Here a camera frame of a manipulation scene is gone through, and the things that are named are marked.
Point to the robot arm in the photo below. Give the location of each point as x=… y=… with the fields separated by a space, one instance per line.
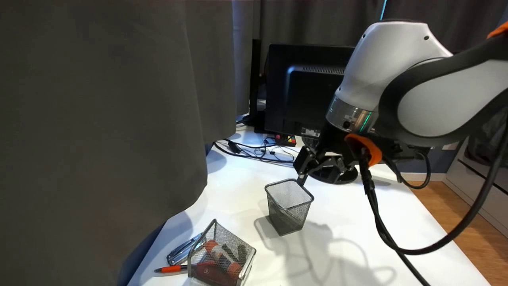
x=436 y=99

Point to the red and yellow small box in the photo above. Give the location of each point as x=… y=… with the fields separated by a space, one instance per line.
x=286 y=140

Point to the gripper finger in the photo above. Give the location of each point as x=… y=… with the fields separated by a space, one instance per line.
x=306 y=159
x=335 y=163

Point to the silver mesh desk organizer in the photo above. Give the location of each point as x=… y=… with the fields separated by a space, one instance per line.
x=238 y=254

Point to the orange pen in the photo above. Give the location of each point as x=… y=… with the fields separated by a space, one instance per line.
x=171 y=269

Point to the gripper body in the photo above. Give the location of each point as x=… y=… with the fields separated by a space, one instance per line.
x=331 y=140

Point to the white drawer cabinet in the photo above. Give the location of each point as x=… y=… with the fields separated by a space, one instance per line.
x=472 y=186

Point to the dark grey curtain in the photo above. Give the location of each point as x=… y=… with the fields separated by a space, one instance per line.
x=103 y=131

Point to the red pocket knife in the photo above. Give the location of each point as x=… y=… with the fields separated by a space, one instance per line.
x=212 y=274

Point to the black monitor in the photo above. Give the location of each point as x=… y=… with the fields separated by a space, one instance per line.
x=305 y=95

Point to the black mesh pen cup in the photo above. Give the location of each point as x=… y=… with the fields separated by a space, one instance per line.
x=289 y=206

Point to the orange and white marker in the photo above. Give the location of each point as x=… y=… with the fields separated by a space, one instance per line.
x=222 y=256

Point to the silver folding multi-tool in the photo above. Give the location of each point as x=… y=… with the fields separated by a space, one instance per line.
x=180 y=251

